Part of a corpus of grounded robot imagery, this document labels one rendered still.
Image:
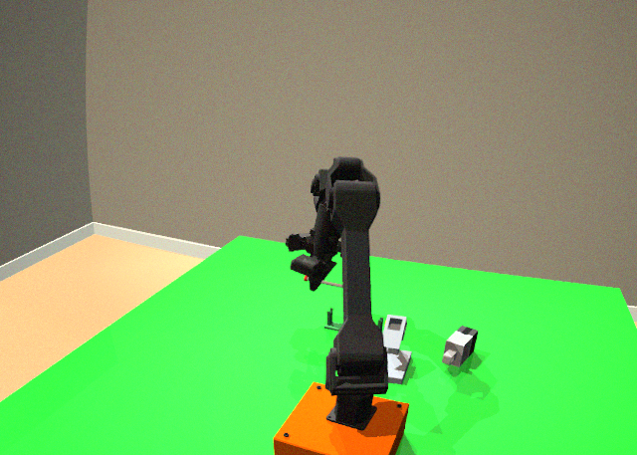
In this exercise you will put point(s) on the white tapered pin with red head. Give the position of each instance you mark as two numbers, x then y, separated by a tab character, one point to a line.
306	278

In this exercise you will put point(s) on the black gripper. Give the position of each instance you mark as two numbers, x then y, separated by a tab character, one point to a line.
319	264

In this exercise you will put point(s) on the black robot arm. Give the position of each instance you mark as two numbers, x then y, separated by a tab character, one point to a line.
358	354

